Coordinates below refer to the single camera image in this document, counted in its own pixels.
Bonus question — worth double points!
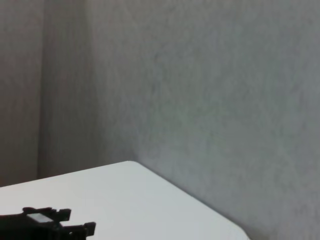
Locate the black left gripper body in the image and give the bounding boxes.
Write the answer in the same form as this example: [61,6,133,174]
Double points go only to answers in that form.
[0,206,65,240]

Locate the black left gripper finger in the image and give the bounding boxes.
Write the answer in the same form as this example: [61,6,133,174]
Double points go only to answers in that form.
[62,221,97,237]
[51,208,72,223]

